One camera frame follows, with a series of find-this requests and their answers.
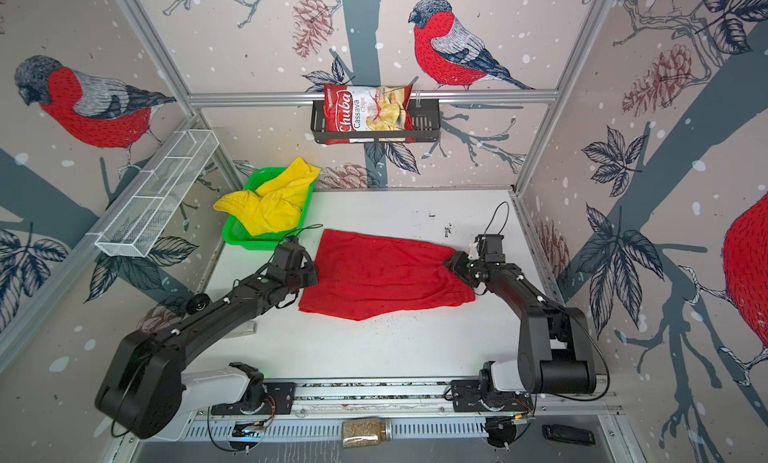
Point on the yellow shorts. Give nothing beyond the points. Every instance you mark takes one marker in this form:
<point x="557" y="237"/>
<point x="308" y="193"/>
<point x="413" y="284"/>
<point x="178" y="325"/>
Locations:
<point x="274" y="205"/>

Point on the black remote device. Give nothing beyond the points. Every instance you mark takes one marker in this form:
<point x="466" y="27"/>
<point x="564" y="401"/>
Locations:
<point x="568" y="434"/>

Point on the black-capped white bottle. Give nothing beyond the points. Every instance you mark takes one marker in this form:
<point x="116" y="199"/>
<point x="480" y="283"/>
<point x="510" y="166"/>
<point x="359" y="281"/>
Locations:
<point x="197" y="303"/>

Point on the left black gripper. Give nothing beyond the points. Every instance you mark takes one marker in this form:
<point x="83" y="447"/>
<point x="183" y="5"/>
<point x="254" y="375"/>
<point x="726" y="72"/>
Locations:
<point x="310" y="266"/>

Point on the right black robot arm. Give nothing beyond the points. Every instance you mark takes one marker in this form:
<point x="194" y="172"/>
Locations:
<point x="554" y="349"/>

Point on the glass jar of grains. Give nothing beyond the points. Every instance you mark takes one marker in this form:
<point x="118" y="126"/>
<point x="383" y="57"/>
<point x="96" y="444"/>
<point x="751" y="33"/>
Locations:
<point x="365" y="432"/>

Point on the black wall shelf basket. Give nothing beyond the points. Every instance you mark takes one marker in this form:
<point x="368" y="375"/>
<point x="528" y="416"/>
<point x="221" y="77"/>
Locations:
<point x="424" y="116"/>

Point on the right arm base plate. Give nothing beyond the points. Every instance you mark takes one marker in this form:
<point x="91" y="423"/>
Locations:
<point x="466" y="396"/>

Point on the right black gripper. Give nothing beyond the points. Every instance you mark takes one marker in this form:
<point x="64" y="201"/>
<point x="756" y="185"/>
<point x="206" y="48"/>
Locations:
<point x="456" y="263"/>

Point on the red Chuba chips bag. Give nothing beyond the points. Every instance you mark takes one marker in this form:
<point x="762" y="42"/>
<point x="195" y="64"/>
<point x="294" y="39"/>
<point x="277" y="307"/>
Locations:
<point x="355" y="109"/>

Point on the white wire mesh basket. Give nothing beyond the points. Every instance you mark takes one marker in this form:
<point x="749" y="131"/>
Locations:
<point x="162" y="186"/>

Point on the small white flat block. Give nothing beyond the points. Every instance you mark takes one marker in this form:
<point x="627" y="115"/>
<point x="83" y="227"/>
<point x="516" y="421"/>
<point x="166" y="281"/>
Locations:
<point x="245" y="329"/>

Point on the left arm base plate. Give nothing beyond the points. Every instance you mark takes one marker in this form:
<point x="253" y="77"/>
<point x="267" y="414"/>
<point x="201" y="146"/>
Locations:
<point x="275" y="398"/>

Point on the red shorts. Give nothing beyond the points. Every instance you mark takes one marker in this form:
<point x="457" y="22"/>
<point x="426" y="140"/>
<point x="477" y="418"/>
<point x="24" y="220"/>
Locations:
<point x="364" y="276"/>

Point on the green plastic basket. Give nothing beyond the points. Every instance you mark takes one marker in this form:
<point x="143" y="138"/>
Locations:
<point x="234" y="233"/>

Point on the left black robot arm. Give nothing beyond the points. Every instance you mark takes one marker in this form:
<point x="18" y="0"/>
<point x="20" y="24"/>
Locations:
<point x="147" y="385"/>

